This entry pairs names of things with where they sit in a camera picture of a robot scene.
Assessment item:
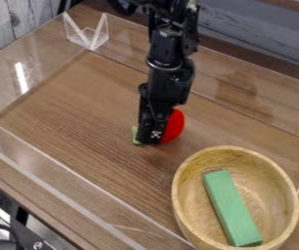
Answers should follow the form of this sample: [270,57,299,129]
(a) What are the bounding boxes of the black metal table bracket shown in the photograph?
[11,206,56,250]

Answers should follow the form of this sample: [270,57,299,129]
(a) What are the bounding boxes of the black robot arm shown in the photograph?
[107,0,202,145]

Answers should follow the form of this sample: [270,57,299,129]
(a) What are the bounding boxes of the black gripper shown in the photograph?
[138,60,196,145]

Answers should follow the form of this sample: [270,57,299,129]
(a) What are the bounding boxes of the oval wooden bowl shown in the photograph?
[171,146,299,250]

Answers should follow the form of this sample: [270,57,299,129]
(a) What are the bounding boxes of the green rectangular block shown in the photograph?
[203,170,265,247]

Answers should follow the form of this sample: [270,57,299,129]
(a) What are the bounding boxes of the clear acrylic table enclosure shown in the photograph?
[0,8,299,250]

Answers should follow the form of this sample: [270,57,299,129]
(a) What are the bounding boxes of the clear acrylic corner bracket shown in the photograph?
[63,13,110,51]

